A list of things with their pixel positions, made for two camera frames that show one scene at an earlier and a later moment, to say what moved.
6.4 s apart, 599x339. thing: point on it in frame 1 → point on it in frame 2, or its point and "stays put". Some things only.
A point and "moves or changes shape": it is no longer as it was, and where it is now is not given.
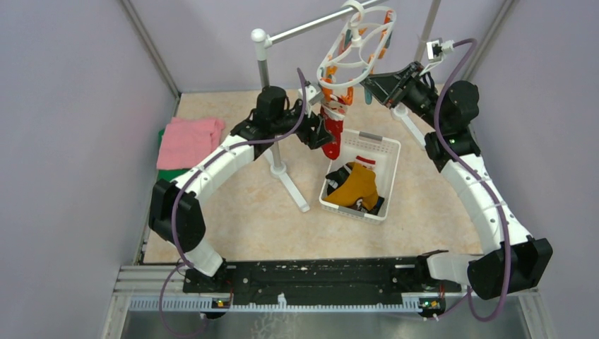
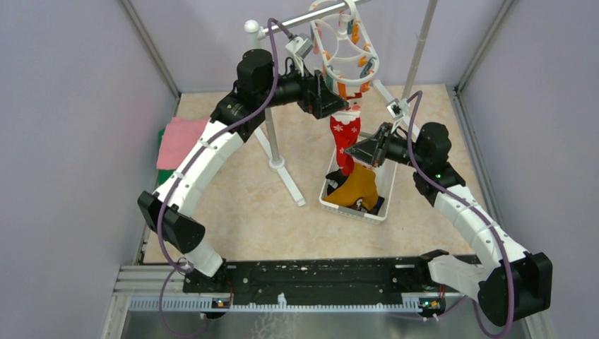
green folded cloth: x=169 y=174 stays put
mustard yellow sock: x=360 y=185 stays put
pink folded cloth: x=188 y=141 stays put
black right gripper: x=388 y=88 → x=371 y=150
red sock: x=333 y=113 moves or changes shape
